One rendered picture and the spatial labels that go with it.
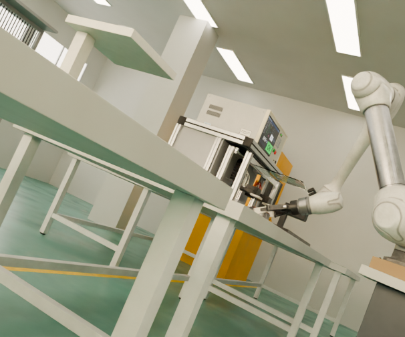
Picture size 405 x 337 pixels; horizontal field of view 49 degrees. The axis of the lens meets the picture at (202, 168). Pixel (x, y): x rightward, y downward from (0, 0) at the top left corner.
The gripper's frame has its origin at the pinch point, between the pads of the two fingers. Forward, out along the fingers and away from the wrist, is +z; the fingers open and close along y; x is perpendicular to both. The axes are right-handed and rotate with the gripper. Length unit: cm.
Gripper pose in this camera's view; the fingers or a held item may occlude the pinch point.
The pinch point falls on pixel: (259, 212)
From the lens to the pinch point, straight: 231.1
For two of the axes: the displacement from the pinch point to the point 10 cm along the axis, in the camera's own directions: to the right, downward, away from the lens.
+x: -0.8, -9.5, 3.1
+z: -9.2, 1.8, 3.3
